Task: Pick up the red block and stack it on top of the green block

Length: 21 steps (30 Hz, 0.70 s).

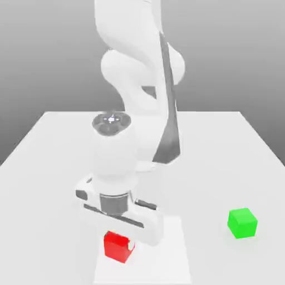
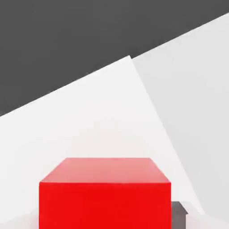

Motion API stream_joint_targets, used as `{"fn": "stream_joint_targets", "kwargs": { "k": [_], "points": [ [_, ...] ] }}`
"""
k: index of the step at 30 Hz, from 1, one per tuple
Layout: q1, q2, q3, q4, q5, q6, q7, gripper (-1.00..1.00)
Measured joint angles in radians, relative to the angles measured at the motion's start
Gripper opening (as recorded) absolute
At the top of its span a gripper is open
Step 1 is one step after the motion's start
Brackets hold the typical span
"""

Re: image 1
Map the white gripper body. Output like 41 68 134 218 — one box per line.
82 203 165 247

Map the small red cube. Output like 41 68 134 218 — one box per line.
103 230 136 264

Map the small green cube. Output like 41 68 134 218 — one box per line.
227 207 258 240

